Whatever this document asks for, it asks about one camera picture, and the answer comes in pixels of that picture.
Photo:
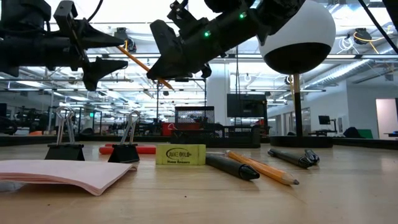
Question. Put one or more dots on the yellow eraser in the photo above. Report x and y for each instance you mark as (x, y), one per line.
(180, 154)

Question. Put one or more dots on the black mesh desk organizer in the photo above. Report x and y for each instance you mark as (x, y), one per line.
(217, 140)

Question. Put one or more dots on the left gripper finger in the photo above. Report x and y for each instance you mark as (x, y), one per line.
(96, 68)
(96, 34)

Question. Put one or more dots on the large black monitor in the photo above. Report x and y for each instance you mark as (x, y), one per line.
(245, 105)

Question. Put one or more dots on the yellow wooden pencil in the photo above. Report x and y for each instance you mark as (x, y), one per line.
(264, 169)
(136, 61)

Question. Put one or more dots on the black binder clip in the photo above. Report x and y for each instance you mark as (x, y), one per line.
(65, 152)
(124, 155)

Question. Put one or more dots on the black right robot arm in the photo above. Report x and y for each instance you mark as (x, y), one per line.
(273, 9)

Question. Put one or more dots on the pink sticky note pad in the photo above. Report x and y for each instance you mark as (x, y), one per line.
(62, 174)

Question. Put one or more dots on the red storage bin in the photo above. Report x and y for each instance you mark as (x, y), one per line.
(167, 129)

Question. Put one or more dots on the white black globe table lamp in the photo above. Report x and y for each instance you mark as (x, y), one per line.
(298, 37)

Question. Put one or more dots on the green board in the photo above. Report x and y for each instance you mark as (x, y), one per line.
(366, 133)

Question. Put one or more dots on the red pen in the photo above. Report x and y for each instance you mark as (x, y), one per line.
(146, 150)

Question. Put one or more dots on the small black monitor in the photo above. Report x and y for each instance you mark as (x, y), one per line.
(324, 120)

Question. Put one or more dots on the black aluminium table frame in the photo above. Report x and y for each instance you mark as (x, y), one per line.
(37, 140)

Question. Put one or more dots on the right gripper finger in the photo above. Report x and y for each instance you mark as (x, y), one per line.
(171, 71)
(164, 43)

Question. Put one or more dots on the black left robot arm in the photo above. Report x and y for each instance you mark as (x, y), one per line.
(18, 15)

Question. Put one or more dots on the thick black marker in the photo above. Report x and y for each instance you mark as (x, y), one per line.
(230, 166)

